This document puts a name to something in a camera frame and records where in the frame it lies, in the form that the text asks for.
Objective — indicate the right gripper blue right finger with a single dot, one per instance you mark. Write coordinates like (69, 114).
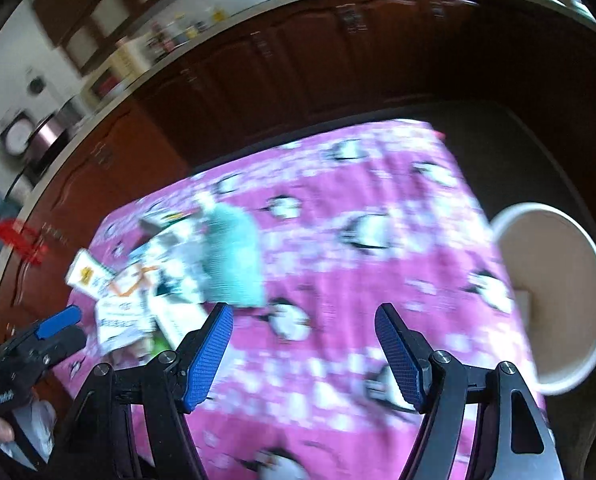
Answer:
(407, 355)

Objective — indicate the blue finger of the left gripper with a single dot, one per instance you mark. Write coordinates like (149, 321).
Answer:
(50, 327)

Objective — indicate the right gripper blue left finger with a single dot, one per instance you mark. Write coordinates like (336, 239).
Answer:
(199, 356)

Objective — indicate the white milk carton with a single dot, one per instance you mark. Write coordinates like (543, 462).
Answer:
(88, 276)

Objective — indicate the small white box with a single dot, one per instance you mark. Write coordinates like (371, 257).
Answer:
(177, 318)

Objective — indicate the white star snack bag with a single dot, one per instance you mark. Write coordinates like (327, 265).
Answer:
(123, 319)

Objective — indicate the green scrubbing cloth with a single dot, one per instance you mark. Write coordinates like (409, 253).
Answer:
(231, 254)

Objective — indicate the white plastic wrapper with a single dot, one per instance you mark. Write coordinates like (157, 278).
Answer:
(172, 260)

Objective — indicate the white round trash bin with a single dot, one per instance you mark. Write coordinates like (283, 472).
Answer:
(551, 262)

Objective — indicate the round kitchen scale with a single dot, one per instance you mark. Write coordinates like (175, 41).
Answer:
(15, 137)

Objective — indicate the white gloved left hand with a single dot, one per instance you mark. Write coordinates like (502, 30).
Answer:
(27, 434)

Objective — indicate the red tassel ornament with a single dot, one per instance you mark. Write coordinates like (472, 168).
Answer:
(25, 241)

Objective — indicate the pink penguin tablecloth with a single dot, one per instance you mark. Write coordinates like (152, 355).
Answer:
(348, 220)

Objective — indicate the silver rice cooker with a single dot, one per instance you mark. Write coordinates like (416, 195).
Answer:
(51, 136)

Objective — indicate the cream microwave oven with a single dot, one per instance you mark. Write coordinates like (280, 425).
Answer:
(127, 63)

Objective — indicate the dark wooden base cabinets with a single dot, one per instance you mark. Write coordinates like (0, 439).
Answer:
(290, 66)

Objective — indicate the wooden upper cabinets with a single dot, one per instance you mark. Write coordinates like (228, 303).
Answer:
(88, 30)

